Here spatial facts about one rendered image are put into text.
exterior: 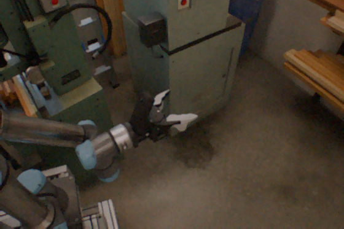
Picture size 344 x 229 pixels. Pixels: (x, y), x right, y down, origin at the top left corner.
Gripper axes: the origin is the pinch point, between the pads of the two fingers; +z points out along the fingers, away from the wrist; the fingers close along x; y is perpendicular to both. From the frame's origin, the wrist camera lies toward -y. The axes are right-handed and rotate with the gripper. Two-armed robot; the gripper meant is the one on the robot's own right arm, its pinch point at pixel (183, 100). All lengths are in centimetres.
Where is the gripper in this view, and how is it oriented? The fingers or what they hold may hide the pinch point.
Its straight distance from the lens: 80.7
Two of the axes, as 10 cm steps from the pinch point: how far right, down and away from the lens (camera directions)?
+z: 8.3, -4.2, 3.7
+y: 0.8, 7.4, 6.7
